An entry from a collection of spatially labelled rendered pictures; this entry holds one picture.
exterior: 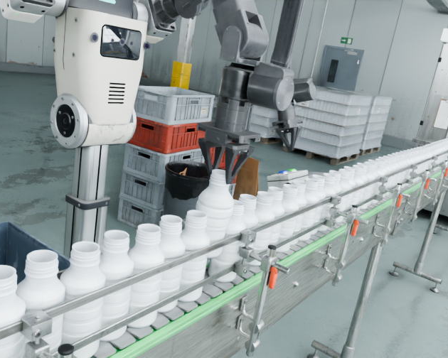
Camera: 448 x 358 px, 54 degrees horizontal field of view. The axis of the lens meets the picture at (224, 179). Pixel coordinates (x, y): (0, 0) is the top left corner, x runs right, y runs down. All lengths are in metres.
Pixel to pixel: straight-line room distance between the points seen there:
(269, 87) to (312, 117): 6.91
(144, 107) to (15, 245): 2.30
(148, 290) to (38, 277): 0.19
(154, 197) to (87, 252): 2.83
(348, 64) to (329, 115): 4.28
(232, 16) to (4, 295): 0.53
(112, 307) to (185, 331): 0.17
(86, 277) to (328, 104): 7.03
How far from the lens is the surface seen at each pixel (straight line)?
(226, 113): 0.77
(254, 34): 0.76
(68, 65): 1.33
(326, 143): 7.54
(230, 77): 0.76
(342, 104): 7.43
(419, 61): 11.24
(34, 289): 0.61
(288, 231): 1.09
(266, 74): 0.74
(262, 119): 8.19
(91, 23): 1.28
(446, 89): 5.48
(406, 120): 11.23
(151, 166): 3.41
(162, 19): 1.51
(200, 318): 0.84
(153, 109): 3.35
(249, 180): 4.50
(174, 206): 3.04
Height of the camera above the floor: 1.44
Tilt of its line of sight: 16 degrees down
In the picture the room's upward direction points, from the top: 10 degrees clockwise
